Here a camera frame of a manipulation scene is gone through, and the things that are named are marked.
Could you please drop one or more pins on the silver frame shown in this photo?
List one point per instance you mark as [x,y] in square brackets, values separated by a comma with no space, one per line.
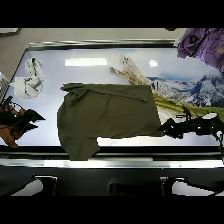
[110,163]

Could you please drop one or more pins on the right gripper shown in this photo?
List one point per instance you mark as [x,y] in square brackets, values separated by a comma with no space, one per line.
[171,128]

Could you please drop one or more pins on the brown garment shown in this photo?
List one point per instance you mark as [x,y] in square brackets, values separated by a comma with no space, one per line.
[8,135]

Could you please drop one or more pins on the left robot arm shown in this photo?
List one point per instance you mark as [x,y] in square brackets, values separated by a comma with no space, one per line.
[28,116]

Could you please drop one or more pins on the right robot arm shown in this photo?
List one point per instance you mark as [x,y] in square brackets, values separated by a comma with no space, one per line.
[203,125]

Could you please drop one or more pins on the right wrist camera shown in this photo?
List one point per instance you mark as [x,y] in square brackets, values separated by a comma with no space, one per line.
[186,115]

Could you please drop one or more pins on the purple garment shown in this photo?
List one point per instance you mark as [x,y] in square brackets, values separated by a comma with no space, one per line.
[206,45]

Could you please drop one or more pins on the olive green T-shirt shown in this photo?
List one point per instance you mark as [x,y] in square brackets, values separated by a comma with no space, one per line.
[106,115]

